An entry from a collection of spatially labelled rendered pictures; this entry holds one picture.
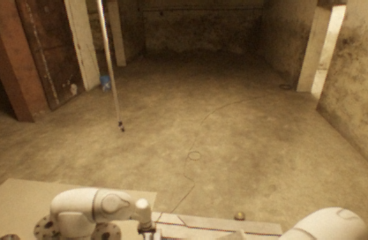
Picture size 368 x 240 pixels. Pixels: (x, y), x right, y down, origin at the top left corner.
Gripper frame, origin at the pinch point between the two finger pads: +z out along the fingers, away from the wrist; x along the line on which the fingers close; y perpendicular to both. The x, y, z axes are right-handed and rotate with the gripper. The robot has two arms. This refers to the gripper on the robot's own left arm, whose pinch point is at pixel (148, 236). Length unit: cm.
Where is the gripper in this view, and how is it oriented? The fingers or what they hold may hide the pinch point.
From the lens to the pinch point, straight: 169.2
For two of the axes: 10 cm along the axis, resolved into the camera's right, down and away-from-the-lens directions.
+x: 10.0, -0.3, 0.3
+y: 0.4, 4.7, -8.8
